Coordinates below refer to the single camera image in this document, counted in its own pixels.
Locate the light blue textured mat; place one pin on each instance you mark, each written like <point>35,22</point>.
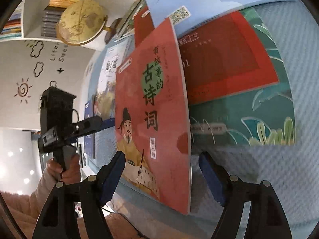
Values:
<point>274,179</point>

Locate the red book with white label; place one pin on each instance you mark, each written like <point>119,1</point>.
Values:
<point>224,59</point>

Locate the red sun wall sticker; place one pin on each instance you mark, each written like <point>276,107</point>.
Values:
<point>23,89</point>

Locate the dark wooden globe base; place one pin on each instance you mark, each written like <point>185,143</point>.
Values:
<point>114,29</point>

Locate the antique yellow globe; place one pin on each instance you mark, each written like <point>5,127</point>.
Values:
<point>79,22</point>

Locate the large cloud wall sticker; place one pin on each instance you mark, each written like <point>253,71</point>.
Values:
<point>37,48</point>

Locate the medium cloud wall sticker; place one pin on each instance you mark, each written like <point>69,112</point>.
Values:
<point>39,69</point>

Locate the black bird wall sticker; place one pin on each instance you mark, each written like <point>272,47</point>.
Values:
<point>60,70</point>

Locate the pale illustrated book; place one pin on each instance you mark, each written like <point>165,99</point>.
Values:
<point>109,84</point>

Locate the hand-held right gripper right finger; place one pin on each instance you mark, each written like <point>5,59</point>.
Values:
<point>211,179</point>

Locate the light blue book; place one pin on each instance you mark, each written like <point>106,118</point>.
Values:
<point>214,2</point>

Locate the black lettering wall sticker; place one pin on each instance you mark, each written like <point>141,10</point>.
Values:
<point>59,52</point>

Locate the teal leaf-print book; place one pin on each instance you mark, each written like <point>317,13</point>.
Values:
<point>224,115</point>

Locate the salmon red poetry book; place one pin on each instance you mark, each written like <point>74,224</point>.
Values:
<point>154,119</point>

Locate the person's left hand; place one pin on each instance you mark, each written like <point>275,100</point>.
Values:
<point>72,174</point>

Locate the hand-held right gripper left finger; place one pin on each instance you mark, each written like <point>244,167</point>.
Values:
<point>113,179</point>

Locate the small cloud wall sticker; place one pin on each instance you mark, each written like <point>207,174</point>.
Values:
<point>52,83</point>

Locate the row of thin shelf books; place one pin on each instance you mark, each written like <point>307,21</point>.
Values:
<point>11,27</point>

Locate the white bookshelf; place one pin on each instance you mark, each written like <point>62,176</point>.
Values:
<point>32,15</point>

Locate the row of dark grey books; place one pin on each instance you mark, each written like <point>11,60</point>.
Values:
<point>49,22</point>

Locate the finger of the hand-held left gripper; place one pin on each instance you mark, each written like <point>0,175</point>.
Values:
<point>89,127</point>

